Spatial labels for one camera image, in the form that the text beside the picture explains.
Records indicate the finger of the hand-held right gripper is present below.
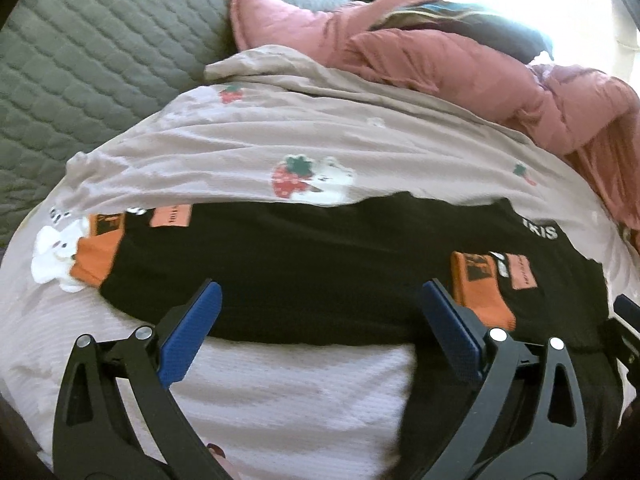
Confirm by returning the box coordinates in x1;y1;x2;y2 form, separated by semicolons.
599;294;640;363

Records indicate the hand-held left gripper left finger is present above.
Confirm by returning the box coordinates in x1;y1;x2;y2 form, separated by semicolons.
52;279;229;480

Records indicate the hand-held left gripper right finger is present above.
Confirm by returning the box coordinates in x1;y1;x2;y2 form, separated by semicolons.
421;279;592;480

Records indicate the black sweater with orange patches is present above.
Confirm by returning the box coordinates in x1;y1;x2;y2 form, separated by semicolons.
70;192;626;471

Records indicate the dark clothes pile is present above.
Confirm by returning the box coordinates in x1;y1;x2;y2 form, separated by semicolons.
352;0;556;63

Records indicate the beige strawberry bear printed blanket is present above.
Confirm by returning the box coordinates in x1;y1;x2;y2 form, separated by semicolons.
0;44;640;480

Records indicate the pink comforter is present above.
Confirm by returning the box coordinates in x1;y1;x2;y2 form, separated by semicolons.
229;0;640;233

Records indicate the grey quilted bed cover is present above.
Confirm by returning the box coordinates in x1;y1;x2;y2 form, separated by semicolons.
0;0;357;248

